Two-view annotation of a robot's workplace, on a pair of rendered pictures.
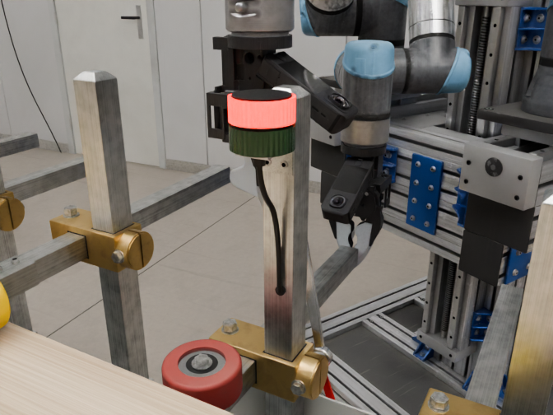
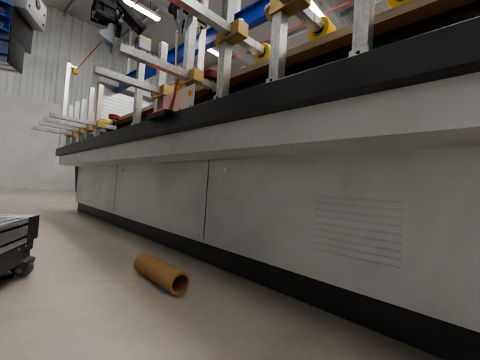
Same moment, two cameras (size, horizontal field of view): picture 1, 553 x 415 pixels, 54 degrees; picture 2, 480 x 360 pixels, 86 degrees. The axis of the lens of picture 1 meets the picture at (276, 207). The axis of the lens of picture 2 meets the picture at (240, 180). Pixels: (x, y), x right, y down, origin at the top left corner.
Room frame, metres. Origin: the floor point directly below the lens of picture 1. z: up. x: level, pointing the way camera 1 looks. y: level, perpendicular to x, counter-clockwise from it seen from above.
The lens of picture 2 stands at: (1.53, 0.57, 0.38)
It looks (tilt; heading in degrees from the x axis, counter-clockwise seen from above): 2 degrees up; 197
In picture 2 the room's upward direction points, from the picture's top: 4 degrees clockwise
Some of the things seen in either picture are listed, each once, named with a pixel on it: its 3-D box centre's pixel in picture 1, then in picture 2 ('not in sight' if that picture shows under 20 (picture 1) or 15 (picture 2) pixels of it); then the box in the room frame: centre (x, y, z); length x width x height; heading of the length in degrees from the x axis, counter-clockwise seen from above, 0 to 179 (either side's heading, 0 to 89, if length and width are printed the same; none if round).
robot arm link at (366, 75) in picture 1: (367, 79); not in sight; (0.84, -0.14, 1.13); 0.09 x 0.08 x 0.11; 1
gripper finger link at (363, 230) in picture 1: (367, 240); (106, 40); (0.84, -0.15, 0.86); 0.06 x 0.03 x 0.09; 152
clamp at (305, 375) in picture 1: (267, 361); (190, 79); (0.53, 0.01, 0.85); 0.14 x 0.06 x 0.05; 61
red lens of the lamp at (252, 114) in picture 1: (262, 108); not in sight; (0.48, 0.01, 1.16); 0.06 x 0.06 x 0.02
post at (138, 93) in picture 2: not in sight; (138, 88); (0.28, -0.46, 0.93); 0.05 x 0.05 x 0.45; 61
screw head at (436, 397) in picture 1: (439, 401); not in sight; (0.44, -0.16, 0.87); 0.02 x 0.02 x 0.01
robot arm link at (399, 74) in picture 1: (367, 71); not in sight; (0.94, -0.15, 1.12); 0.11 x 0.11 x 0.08; 1
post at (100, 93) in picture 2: not in sight; (98, 114); (-0.08, -1.11, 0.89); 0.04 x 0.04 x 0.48; 61
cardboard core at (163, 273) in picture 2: not in sight; (159, 271); (0.63, -0.01, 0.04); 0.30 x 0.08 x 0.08; 61
